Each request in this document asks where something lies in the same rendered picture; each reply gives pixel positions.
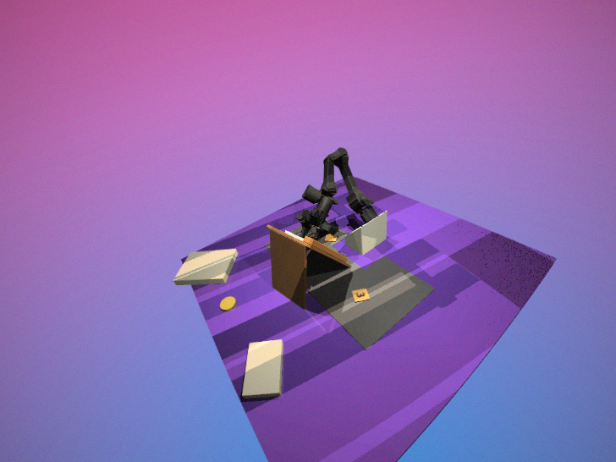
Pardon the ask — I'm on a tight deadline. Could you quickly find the yellow round disc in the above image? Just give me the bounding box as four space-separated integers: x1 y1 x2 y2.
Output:
220 297 236 311

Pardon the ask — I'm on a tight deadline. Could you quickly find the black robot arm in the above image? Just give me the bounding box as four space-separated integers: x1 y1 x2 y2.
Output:
302 147 380 224

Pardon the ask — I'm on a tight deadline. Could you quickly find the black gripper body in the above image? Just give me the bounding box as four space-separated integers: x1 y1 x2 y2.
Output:
296 206 336 235

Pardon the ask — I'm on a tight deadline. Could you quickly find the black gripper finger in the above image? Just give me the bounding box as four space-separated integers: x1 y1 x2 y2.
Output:
300 221 311 239
313 228 328 241

